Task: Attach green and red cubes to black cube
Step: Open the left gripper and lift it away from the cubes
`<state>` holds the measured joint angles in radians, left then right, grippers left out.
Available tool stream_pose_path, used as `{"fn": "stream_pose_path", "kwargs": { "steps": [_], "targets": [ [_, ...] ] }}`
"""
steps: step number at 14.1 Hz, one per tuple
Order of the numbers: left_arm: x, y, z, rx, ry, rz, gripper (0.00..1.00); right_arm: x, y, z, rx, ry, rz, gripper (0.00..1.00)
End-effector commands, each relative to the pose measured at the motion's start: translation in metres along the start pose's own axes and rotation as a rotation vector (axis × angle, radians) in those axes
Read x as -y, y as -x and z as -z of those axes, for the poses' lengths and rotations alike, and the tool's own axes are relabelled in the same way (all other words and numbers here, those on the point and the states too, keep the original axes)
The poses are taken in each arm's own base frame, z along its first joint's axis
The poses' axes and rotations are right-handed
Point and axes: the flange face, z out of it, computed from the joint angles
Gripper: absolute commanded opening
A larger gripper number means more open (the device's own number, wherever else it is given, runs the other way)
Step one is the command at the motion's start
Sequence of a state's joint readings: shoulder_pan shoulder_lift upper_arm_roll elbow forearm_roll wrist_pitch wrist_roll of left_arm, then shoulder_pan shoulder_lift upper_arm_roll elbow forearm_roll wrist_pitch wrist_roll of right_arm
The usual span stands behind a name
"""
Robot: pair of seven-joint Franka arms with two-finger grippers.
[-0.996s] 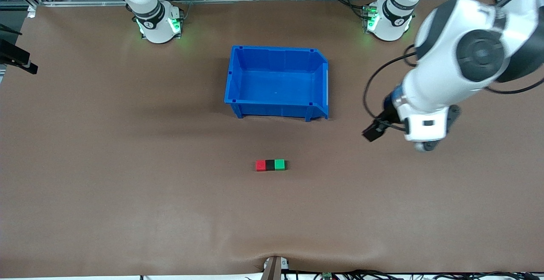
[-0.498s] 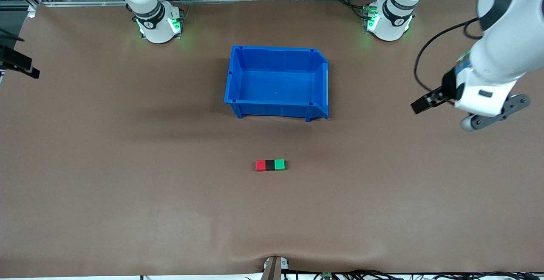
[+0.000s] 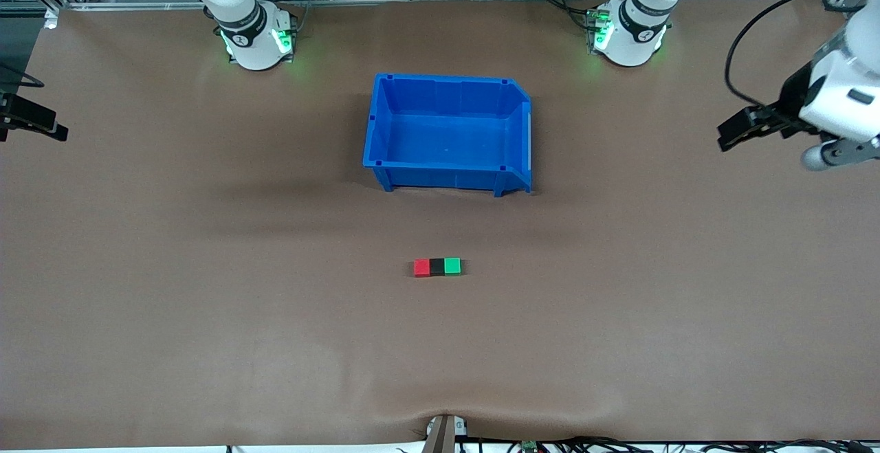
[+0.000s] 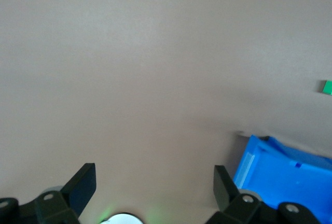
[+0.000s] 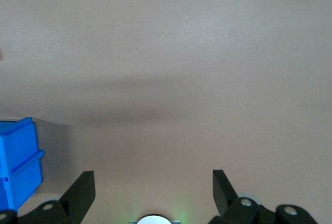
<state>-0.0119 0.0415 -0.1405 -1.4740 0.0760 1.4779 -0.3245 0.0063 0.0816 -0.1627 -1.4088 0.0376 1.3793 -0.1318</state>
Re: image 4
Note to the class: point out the blue plastic storage bin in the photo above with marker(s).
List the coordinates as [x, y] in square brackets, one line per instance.
[285, 180]

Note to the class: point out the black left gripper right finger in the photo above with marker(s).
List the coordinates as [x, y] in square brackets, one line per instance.
[246, 209]

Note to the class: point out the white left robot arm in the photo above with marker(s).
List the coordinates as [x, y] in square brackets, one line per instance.
[124, 220]

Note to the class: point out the small green cube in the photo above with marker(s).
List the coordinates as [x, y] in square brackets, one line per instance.
[327, 87]

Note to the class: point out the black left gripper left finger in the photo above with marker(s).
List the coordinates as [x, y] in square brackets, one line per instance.
[52, 208]

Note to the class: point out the brown table mat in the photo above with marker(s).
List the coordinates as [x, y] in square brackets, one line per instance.
[129, 78]

